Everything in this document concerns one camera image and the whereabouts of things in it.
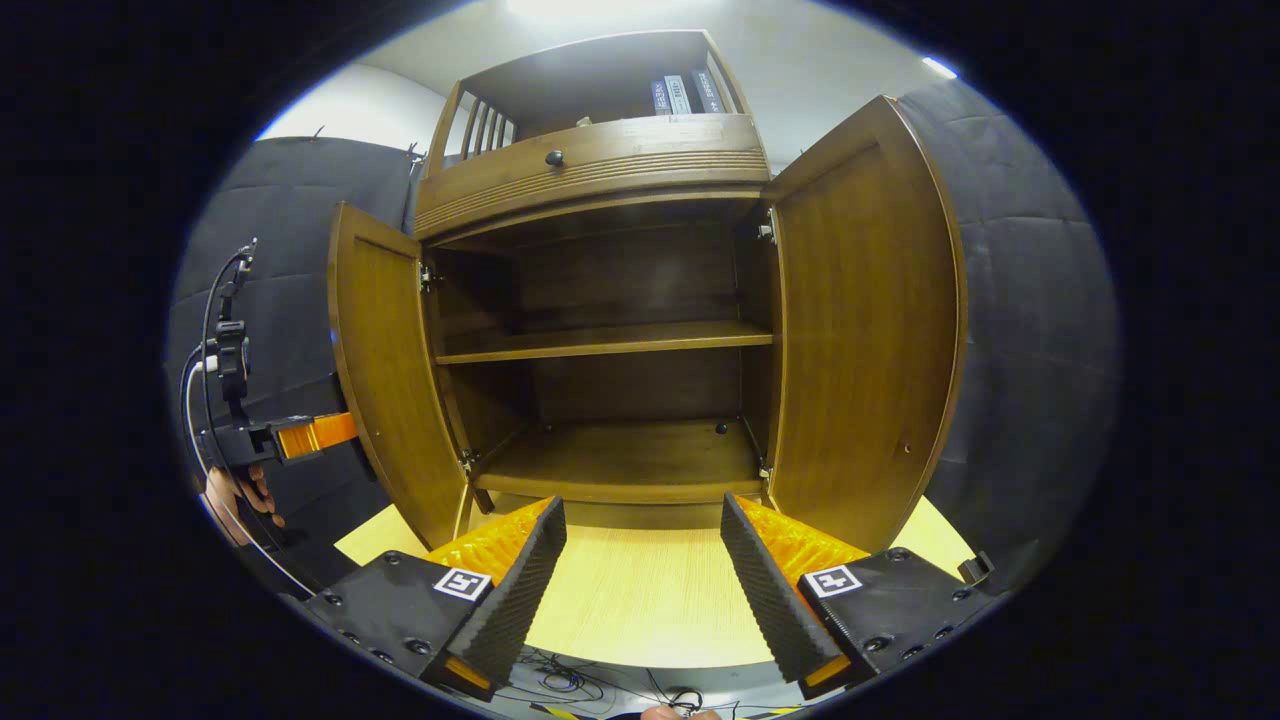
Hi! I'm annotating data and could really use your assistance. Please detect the tangled black floor cables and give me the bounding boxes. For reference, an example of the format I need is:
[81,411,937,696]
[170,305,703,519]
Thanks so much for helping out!
[498,648,723,717]

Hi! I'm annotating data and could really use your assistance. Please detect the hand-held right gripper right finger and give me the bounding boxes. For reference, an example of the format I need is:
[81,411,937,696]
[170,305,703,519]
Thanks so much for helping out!
[720,492,1001,701]

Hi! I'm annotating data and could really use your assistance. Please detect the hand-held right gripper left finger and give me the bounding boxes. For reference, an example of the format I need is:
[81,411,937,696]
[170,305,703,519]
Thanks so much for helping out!
[305,496,568,701]

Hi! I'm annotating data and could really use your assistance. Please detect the wooden cabinet door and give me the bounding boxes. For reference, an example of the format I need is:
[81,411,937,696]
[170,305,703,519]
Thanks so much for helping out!
[327,201,474,552]
[764,95,969,555]

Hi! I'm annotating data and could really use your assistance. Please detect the wooden double-door shoe cabinet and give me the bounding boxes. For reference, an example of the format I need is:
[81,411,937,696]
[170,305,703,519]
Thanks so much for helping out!
[327,28,969,556]

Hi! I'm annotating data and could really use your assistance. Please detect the wooden cabinet drawer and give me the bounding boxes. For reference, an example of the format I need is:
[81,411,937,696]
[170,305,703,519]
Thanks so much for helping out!
[414,112,772,242]

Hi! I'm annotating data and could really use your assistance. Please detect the wooden inner cabinet shelf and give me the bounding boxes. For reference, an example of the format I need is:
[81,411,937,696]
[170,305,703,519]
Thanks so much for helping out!
[434,319,777,367]

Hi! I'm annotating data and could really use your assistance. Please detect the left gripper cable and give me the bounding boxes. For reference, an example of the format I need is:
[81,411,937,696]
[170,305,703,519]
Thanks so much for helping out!
[179,240,317,597]

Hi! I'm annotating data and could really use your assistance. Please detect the long ceiling light panel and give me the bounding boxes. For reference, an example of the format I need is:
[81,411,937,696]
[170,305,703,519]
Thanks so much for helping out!
[505,0,701,20]

